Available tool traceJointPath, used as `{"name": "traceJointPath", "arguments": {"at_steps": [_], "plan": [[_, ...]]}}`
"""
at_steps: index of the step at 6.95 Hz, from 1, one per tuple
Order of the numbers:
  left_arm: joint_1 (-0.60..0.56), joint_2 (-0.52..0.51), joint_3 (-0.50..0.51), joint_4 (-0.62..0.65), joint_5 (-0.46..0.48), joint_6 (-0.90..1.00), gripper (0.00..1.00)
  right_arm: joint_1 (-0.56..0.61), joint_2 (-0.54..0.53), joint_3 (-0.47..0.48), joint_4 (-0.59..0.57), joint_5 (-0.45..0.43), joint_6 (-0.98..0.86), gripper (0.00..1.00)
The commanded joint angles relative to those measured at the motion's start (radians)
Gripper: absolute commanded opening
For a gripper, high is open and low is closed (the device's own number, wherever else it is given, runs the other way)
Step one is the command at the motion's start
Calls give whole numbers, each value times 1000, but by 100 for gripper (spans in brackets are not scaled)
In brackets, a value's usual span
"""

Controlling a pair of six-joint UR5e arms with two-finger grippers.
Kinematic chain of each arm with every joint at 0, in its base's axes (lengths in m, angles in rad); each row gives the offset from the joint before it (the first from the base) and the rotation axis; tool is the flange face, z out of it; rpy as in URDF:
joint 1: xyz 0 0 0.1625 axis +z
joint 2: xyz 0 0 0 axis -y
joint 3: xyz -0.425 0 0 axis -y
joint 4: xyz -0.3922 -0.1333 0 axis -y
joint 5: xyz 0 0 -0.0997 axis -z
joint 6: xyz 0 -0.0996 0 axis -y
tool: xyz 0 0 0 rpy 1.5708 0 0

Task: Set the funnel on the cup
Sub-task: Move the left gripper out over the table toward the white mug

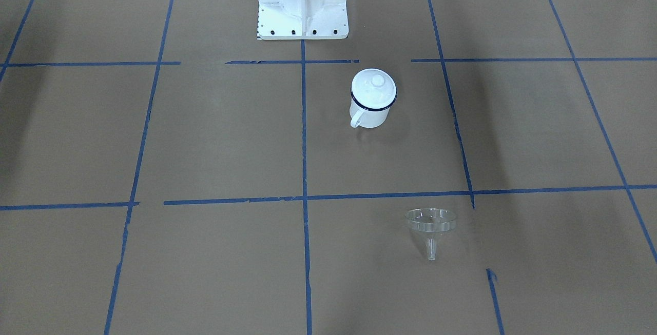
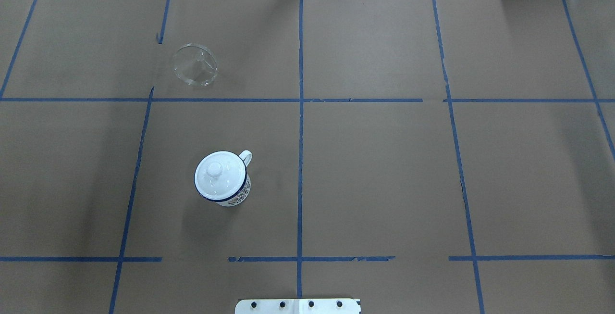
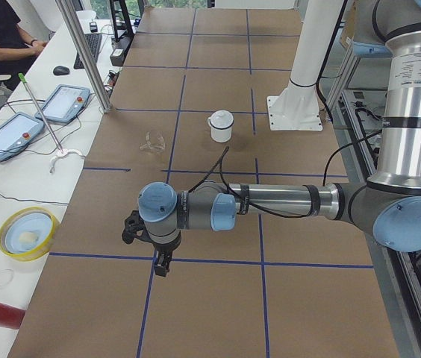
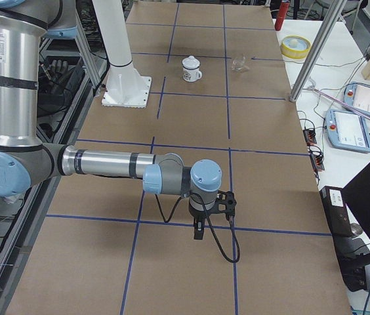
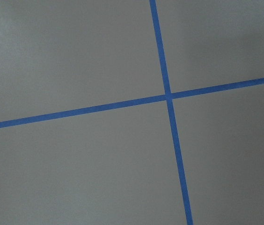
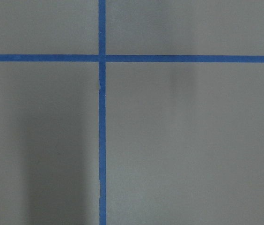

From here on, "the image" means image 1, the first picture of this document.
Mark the white enamel mug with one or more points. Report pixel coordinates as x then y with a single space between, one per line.
364 118

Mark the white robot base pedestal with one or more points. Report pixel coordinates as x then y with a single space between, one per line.
302 19

